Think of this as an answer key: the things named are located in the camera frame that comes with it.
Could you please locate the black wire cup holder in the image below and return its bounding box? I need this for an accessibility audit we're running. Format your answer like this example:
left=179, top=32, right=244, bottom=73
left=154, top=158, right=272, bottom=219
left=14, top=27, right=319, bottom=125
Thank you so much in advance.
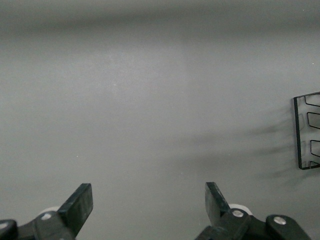
left=293, top=91, right=320, bottom=171

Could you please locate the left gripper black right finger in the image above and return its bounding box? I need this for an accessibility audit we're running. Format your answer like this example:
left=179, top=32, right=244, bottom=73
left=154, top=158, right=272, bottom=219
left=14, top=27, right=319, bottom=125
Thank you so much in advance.
left=193, top=181, right=313, bottom=240

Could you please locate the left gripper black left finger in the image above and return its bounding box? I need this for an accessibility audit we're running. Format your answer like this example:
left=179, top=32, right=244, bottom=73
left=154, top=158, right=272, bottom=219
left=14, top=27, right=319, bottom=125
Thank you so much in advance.
left=0, top=183, right=93, bottom=240

